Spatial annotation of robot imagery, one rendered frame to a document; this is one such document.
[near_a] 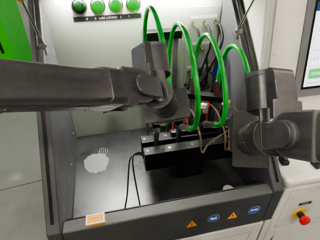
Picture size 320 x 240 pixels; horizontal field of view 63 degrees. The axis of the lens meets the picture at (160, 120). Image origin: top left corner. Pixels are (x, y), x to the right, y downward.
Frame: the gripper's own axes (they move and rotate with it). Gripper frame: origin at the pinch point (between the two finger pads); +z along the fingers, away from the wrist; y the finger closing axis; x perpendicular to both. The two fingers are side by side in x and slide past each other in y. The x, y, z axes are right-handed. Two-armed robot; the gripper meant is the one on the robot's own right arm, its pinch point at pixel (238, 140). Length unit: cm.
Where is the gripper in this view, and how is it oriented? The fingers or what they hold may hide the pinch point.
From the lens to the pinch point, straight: 58.9
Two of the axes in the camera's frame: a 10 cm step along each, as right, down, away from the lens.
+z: 0.4, 1.1, 9.9
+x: -10.0, -0.3, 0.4
